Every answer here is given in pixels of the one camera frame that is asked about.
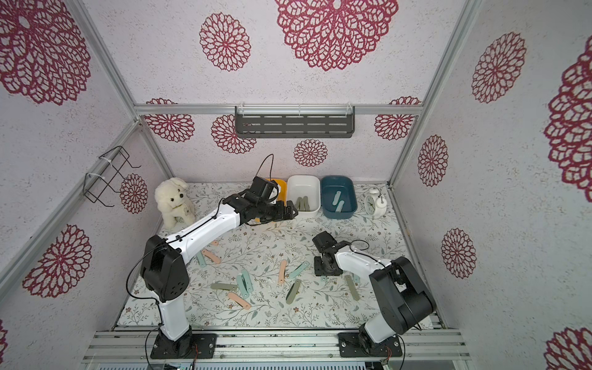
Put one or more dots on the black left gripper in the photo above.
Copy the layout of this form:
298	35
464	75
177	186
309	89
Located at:
281	214

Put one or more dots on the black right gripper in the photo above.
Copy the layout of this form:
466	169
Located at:
327	267

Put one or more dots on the dark teal storage box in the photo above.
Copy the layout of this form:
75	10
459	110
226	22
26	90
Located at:
329	186

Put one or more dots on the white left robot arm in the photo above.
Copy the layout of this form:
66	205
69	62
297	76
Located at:
164	265

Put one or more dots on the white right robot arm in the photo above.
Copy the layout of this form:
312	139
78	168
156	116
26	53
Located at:
402	296

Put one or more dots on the yellow storage box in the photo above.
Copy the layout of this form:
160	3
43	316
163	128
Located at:
279	192

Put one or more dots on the white alarm clock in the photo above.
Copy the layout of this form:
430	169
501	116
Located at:
375	203

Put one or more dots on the white plush dog toy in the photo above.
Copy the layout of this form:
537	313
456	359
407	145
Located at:
174	203

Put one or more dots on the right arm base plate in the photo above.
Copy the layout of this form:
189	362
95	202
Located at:
357	345

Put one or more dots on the grey wall shelf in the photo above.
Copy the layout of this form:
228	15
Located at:
295	123

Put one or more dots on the black wire wall rack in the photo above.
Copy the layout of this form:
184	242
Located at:
96	183

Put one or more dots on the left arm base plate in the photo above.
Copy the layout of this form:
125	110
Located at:
189	346

